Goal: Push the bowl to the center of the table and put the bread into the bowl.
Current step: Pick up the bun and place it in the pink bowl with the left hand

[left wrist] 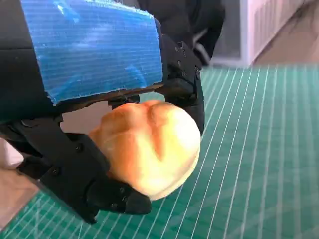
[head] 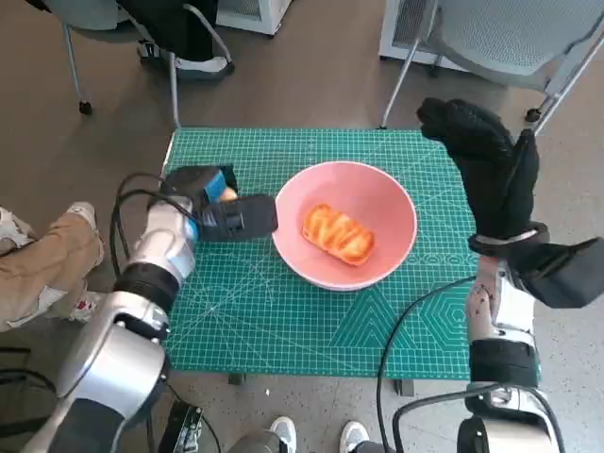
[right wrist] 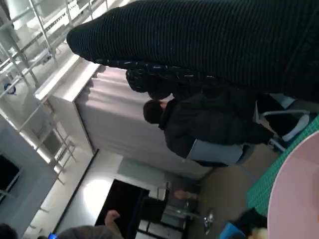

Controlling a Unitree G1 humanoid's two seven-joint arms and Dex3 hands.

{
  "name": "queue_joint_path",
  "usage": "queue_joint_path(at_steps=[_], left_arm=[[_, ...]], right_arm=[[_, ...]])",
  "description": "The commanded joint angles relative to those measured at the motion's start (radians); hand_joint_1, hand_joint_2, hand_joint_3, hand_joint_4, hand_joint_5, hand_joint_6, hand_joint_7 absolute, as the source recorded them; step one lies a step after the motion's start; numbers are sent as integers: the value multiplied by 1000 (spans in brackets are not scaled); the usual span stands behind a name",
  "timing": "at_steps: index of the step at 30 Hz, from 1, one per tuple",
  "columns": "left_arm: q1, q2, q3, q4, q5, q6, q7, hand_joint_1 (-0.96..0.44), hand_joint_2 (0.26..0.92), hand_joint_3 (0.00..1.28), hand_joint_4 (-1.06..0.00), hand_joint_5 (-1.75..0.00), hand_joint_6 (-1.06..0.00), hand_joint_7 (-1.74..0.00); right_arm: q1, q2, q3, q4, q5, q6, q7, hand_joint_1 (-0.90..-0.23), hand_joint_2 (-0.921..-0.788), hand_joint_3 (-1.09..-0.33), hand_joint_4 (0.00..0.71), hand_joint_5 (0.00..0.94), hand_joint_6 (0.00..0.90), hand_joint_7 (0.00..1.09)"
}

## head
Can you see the person in black trousers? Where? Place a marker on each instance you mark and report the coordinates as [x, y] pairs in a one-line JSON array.
[[189, 33]]

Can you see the white grey shoe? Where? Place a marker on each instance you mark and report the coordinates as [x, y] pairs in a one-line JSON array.
[[354, 438], [283, 434]]

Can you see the pink bowl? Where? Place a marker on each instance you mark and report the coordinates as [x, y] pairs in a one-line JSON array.
[[387, 207]]

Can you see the black device on floor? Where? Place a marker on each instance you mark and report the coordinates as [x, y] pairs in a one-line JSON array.
[[179, 429]]

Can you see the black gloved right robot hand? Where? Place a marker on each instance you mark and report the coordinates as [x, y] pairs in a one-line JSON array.
[[500, 189]]

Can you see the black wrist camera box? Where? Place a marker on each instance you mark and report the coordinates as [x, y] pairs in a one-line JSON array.
[[245, 217], [566, 278]]

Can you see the grey chair with person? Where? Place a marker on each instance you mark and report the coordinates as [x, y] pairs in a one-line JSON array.
[[94, 26]]

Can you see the black table bracket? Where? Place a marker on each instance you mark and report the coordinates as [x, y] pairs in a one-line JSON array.
[[404, 387], [237, 379]]

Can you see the person in tan trousers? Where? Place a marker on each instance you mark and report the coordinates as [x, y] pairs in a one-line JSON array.
[[38, 269]]

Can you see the empty grey mesh chair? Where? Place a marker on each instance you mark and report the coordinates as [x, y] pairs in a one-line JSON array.
[[509, 33]]

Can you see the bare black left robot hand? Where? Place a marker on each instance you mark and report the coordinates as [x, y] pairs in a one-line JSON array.
[[189, 179]]

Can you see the white cabinet with vent grille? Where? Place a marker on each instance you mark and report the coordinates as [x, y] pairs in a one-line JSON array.
[[396, 33]]

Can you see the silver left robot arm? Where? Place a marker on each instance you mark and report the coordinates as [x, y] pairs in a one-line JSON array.
[[160, 245]]

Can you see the oblong striped toy bread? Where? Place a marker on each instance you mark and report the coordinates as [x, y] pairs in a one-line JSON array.
[[337, 233]]

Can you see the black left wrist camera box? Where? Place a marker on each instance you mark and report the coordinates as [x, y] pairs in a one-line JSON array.
[[245, 217]]

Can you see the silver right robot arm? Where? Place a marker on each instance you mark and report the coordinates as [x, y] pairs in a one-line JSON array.
[[505, 307]]

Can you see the green cutting mat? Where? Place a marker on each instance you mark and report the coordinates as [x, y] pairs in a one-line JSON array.
[[283, 330]]

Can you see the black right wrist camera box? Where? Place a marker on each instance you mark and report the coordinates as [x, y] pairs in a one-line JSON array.
[[566, 278]]

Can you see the round toy bread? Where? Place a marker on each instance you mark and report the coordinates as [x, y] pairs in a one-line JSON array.
[[229, 194]]

